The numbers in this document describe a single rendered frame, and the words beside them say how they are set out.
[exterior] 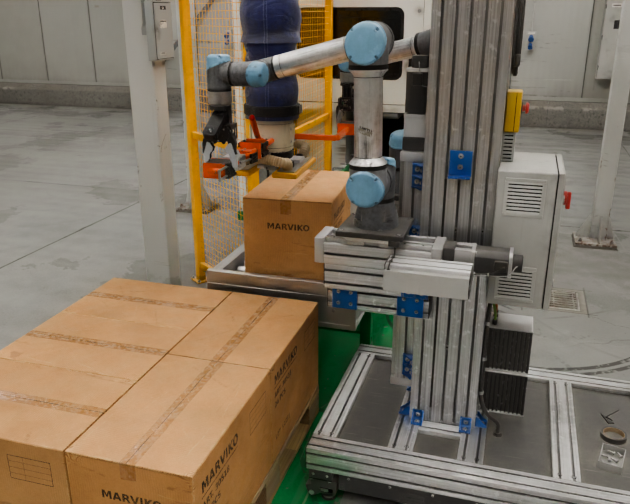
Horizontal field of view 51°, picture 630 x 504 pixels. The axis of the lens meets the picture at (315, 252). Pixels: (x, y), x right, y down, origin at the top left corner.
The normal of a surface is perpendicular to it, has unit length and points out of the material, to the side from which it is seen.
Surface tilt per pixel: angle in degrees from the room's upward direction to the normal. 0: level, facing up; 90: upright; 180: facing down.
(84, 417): 0
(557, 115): 90
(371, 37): 82
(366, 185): 98
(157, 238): 90
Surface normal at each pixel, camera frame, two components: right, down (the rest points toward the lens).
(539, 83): -0.30, 0.32
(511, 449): 0.00, -0.94
